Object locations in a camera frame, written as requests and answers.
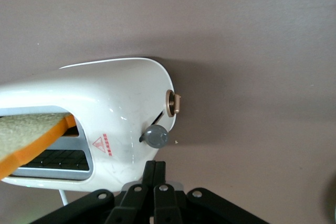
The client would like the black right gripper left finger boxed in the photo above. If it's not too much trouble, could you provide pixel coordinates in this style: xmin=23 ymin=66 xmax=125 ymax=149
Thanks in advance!
xmin=104 ymin=160 xmax=156 ymax=224

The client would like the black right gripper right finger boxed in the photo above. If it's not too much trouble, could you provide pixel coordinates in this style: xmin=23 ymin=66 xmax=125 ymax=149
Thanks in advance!
xmin=153 ymin=161 xmax=184 ymax=224

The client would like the white two-slot toaster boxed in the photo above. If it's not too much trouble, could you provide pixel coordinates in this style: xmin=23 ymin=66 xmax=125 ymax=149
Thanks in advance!
xmin=0 ymin=56 xmax=182 ymax=193

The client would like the toast slice with orange crust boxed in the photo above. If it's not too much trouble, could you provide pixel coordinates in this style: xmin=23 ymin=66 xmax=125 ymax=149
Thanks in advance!
xmin=0 ymin=112 xmax=77 ymax=180

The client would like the white toaster power cable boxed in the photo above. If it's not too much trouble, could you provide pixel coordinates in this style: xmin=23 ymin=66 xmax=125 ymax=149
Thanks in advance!
xmin=58 ymin=188 xmax=69 ymax=206

